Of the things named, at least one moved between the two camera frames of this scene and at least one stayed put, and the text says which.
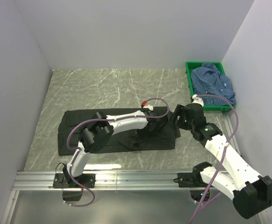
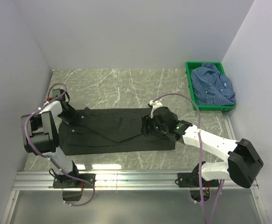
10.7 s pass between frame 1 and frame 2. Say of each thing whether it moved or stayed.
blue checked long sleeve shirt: stayed
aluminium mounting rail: stayed
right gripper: moved
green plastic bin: stayed
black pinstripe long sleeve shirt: moved
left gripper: moved
